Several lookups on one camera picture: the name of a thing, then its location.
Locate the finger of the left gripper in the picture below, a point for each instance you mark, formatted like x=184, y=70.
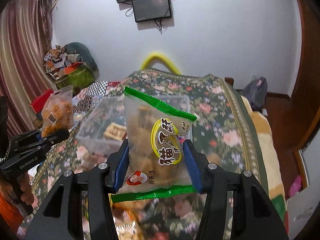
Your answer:
x=55, y=138

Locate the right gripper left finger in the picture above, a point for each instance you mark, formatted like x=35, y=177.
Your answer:
x=60, y=214

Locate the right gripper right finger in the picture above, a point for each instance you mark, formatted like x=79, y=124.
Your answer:
x=254, y=215

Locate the clear bag of fried snacks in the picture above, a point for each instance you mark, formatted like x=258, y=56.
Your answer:
x=57, y=112

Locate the green-edged fried snack bag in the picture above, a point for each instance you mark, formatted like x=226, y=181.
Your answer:
x=157, y=166

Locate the person's left hand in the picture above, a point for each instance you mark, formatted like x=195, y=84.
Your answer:
x=25, y=186

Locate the cream fleece blanket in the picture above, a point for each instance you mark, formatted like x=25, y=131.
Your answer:
x=275, y=184

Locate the red box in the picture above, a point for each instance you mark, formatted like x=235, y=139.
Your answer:
x=38, y=103

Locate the clear plastic storage bin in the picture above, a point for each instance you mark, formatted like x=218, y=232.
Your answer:
x=110, y=127

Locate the patchwork quilt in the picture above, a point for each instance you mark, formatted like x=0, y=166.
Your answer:
x=89, y=97

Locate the green patterned gift bag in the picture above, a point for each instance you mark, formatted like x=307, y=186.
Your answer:
x=79, y=79

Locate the floral green bedspread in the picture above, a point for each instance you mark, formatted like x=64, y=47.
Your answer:
x=223, y=130

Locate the grey plush pillow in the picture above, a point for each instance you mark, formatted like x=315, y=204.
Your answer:
x=83, y=51

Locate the brown wooden door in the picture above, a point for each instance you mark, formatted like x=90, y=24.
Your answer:
x=305, y=96

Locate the yellow curved tube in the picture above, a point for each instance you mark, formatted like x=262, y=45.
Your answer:
x=160, y=58

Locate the striped maroon curtain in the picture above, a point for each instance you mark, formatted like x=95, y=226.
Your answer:
x=26, y=37

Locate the grey backpack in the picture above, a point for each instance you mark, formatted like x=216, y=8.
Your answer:
x=255, y=92

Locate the small black wall monitor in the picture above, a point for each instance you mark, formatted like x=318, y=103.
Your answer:
x=146, y=10

